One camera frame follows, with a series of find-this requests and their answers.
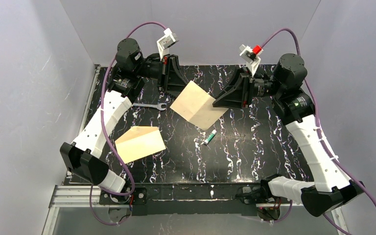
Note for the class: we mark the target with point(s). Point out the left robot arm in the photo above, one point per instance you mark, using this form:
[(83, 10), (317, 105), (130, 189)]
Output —
[(120, 89)]

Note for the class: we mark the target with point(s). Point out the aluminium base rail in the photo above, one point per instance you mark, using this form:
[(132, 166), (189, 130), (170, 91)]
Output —
[(167, 198)]

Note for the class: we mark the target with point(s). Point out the green glue stick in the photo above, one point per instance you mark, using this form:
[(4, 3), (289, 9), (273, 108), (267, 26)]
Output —
[(207, 140)]

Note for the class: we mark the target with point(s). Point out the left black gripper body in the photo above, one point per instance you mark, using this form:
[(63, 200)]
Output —
[(167, 75)]

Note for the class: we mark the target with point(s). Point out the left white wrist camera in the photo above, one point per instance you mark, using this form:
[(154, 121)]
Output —
[(166, 41)]

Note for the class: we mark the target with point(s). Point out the cream paper letter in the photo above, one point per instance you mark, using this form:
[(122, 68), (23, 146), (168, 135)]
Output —
[(195, 106)]

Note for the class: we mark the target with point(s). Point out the silver open-end wrench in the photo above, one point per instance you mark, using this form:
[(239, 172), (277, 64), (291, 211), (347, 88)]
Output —
[(160, 106)]

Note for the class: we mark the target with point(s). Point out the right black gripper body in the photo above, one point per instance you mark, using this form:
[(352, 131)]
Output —
[(245, 89)]

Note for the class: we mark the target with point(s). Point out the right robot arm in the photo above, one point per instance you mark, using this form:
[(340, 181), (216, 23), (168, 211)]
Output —
[(331, 187)]

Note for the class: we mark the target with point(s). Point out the cream paper envelope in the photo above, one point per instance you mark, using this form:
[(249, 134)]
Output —
[(139, 142)]

